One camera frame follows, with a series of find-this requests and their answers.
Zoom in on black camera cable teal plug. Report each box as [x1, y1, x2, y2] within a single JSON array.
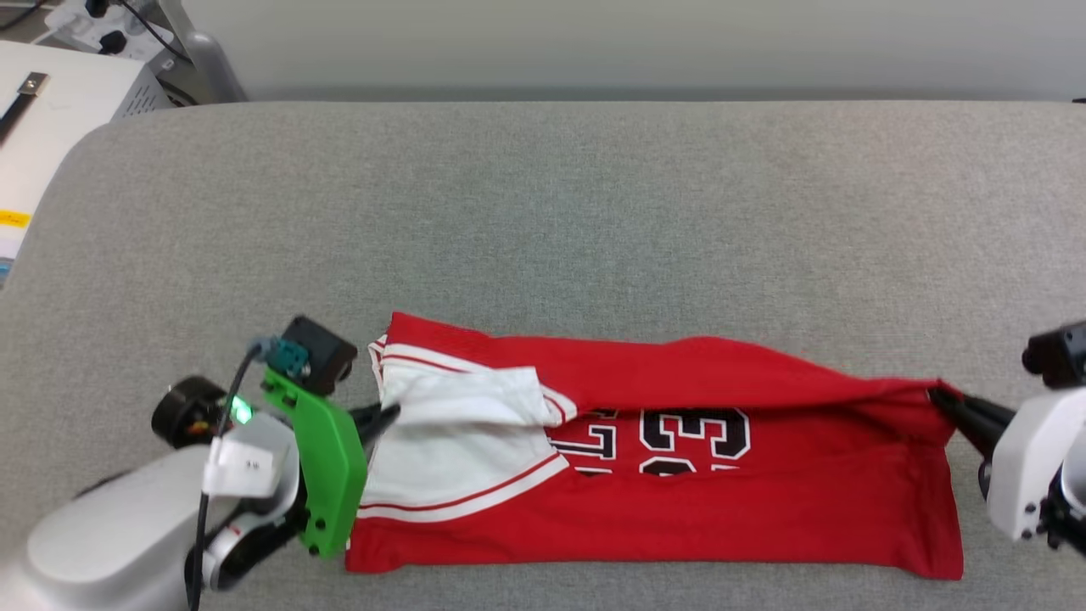
[[187, 335, 308, 611]]

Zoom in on white power strip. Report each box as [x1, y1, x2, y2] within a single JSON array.
[[47, 0, 183, 62]]

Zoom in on white partition panel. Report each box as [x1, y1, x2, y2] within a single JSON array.
[[182, 0, 1086, 103]]

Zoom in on red basketball jersey white trim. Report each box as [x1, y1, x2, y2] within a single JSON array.
[[344, 311, 968, 582]]

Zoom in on black floor cable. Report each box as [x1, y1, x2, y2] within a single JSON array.
[[0, 0, 43, 31]]

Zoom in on grey metal partition leg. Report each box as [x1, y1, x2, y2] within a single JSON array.
[[160, 0, 249, 104]]

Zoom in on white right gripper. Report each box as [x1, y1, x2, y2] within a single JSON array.
[[929, 386, 1086, 544]]

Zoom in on white box with black handle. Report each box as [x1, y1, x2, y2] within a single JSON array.
[[0, 41, 171, 289]]

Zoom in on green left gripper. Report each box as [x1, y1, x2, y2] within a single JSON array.
[[151, 367, 401, 559]]

